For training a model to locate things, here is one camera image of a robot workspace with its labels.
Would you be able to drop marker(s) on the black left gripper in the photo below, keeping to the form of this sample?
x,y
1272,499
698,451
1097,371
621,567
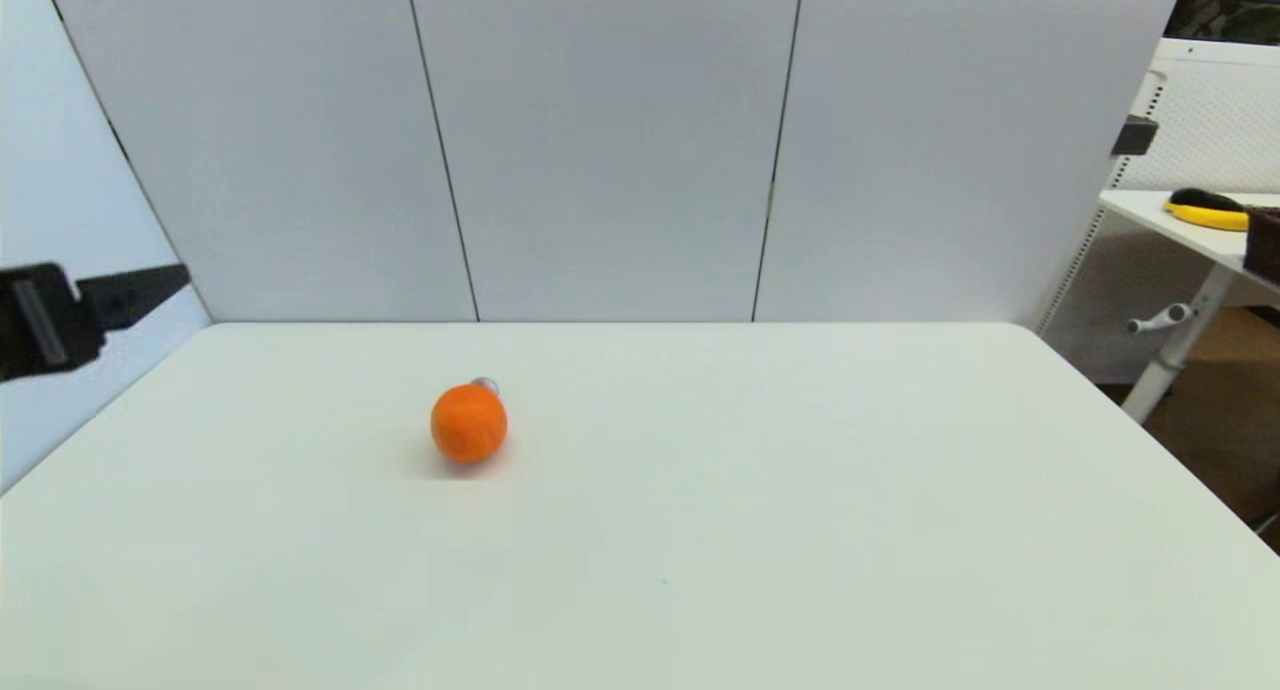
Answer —
x,y
75,330

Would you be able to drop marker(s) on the white pegboard panel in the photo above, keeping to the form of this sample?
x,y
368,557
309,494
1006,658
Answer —
x,y
1215,120

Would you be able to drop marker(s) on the white side table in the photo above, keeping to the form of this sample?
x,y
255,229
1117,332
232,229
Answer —
x,y
1160,215

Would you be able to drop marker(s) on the orange fruit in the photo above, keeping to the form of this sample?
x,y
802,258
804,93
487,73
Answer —
x,y
468,425

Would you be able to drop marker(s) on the black clamp on panel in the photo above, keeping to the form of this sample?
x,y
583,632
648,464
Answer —
x,y
1132,136

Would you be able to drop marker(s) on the dark monitor screen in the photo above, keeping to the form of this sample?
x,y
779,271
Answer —
x,y
1230,10

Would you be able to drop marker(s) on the grey silver coffee capsule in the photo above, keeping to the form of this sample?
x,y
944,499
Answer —
x,y
486,382

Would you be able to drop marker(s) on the yellow and black object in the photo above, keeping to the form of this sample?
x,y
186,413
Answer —
x,y
1208,215

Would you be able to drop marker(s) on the dark brown box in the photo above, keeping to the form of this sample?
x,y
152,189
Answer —
x,y
1264,245

